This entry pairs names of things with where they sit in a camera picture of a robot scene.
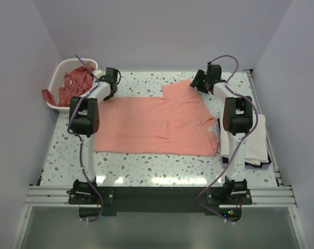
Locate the salmon pink t shirt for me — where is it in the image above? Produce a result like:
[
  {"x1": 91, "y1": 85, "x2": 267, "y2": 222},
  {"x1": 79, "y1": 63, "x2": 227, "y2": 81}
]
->
[{"x1": 93, "y1": 79, "x2": 218, "y2": 157}]

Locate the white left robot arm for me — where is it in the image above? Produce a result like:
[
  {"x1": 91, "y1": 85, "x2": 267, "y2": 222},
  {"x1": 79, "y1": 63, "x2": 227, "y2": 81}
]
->
[{"x1": 67, "y1": 67, "x2": 121, "y2": 204}]

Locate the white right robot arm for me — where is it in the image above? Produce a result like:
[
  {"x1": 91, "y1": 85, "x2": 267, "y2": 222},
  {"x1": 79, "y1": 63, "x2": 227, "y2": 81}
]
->
[{"x1": 190, "y1": 62, "x2": 258, "y2": 204}]

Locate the dark red t shirt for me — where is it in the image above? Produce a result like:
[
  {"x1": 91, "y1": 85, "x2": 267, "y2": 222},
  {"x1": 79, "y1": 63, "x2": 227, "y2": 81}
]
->
[{"x1": 42, "y1": 63, "x2": 95, "y2": 107}]

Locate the white perforated plastic basket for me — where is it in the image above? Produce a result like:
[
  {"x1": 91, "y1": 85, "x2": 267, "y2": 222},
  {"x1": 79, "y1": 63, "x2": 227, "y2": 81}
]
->
[{"x1": 46, "y1": 58, "x2": 98, "y2": 113}]

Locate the white folded t shirt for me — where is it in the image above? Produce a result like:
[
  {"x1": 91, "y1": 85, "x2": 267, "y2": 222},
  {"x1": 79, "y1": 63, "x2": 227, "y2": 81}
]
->
[{"x1": 219, "y1": 114, "x2": 268, "y2": 165}]

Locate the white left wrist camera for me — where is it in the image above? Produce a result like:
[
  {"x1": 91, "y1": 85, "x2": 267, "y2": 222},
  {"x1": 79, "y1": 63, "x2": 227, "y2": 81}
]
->
[{"x1": 92, "y1": 68, "x2": 104, "y2": 79}]

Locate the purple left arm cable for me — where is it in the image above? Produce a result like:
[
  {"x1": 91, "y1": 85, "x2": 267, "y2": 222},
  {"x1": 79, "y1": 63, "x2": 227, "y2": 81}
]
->
[{"x1": 66, "y1": 53, "x2": 105, "y2": 223}]

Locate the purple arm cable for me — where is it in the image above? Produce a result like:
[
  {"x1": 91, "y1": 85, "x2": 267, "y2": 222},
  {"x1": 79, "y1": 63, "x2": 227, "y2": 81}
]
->
[
  {"x1": 207, "y1": 54, "x2": 259, "y2": 167},
  {"x1": 66, "y1": 53, "x2": 105, "y2": 223}
]

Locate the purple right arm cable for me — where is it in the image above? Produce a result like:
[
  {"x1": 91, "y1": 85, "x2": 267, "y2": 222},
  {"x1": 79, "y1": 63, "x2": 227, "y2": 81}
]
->
[{"x1": 207, "y1": 54, "x2": 259, "y2": 167}]

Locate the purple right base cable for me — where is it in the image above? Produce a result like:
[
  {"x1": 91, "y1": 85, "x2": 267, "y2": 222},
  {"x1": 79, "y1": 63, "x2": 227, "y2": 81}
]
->
[{"x1": 195, "y1": 176, "x2": 233, "y2": 216}]

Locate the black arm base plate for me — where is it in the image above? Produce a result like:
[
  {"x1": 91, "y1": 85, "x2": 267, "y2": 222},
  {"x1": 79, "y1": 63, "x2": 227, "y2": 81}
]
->
[{"x1": 67, "y1": 187, "x2": 253, "y2": 221}]

